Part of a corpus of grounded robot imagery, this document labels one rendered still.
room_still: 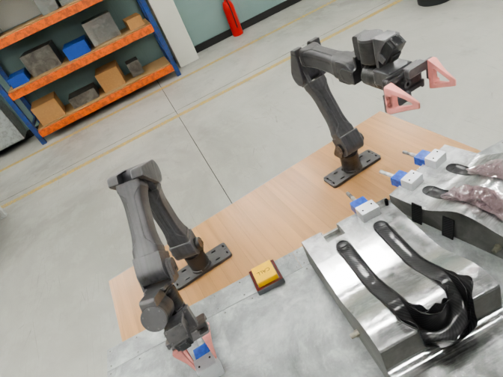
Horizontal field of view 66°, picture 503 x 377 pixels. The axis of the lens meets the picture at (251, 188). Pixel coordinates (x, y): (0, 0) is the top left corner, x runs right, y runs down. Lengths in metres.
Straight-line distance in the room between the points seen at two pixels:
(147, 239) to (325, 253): 0.44
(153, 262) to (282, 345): 0.37
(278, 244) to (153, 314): 0.49
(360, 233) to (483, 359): 0.37
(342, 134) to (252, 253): 0.46
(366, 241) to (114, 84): 4.97
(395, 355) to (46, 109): 5.35
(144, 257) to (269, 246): 0.44
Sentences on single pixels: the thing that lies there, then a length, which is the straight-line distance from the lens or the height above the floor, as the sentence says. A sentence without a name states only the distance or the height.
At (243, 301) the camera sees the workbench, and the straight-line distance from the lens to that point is 1.11.
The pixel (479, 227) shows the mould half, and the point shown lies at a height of 0.88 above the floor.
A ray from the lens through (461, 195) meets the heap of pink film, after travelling 1.08.
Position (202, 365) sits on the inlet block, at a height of 0.85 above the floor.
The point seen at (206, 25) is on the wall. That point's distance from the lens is 6.23.
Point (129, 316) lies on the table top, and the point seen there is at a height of 0.80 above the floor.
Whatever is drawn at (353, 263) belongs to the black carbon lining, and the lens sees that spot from 0.99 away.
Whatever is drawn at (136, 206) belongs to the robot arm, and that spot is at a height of 1.18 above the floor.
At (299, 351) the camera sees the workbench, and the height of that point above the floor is 0.80.
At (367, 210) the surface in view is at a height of 0.92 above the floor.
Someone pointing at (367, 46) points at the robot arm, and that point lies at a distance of 0.95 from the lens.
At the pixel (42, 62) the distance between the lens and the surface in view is 5.68.
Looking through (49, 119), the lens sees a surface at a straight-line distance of 5.80.
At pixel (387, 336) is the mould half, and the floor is 0.93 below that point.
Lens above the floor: 1.65
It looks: 36 degrees down
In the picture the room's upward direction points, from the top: 25 degrees counter-clockwise
